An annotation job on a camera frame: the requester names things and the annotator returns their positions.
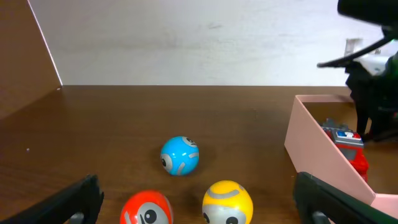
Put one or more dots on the red toy ball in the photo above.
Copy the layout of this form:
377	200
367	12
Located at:
147	207

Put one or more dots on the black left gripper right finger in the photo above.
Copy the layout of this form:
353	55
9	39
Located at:
320	202

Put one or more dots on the blue toy ball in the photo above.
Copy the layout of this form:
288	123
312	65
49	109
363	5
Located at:
179	156

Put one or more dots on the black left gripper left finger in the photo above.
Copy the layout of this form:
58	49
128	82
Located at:
80	202

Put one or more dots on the red fire truck grey top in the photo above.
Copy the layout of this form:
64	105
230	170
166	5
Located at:
349	143

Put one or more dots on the yellow toy ball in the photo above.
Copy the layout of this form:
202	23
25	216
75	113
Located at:
227	202

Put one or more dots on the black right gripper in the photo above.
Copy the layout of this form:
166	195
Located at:
375	100

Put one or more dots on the pink cardboard box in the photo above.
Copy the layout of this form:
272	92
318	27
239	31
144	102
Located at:
312	151

